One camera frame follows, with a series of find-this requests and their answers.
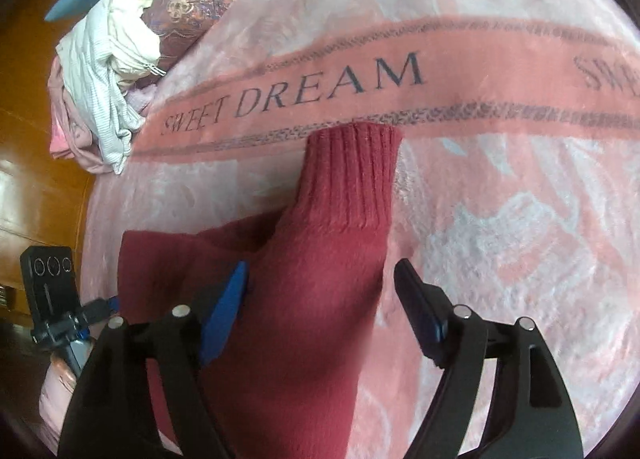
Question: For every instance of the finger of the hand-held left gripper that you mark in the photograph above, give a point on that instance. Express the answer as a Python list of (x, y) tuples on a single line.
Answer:
[(100, 311)]

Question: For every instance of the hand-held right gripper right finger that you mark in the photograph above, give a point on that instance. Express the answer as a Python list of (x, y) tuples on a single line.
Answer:
[(425, 319)]

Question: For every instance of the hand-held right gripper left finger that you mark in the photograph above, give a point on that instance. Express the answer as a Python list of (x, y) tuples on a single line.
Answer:
[(225, 314)]

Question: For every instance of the pink printed blanket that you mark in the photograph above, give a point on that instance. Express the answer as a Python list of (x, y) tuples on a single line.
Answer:
[(500, 219)]

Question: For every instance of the dark red knit sweater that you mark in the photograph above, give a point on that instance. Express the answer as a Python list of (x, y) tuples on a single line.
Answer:
[(310, 299)]

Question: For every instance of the pale pink garment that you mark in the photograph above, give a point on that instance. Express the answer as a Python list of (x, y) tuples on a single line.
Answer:
[(75, 139)]

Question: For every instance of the white crumpled garment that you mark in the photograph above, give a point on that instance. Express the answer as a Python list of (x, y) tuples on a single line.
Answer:
[(100, 59)]

